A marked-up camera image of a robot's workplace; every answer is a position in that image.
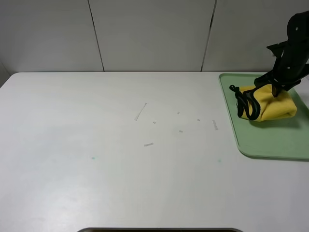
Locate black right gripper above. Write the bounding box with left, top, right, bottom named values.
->
left=254, top=72, right=301, bottom=97

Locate yellow towel with black trim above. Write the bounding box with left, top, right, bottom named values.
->
left=229, top=84, right=297, bottom=122

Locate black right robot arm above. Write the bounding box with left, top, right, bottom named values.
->
left=254, top=11, right=309, bottom=97

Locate green tray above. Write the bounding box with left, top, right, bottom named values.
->
left=219, top=73, right=309, bottom=161

